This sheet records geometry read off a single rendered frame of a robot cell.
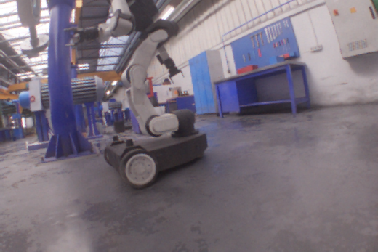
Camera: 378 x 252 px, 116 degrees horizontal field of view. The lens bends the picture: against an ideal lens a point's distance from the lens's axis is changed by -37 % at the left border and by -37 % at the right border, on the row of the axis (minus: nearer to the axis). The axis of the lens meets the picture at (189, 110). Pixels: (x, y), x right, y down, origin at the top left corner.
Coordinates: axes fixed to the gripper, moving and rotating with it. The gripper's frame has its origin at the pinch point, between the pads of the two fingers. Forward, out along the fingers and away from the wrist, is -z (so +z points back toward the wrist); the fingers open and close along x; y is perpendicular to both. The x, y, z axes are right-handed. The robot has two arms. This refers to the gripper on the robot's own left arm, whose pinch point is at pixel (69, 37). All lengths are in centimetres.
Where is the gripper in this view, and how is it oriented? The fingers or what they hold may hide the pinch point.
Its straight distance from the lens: 127.4
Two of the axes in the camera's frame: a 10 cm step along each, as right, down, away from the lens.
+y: 5.1, 6.9, -5.1
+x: 2.5, -6.8, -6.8
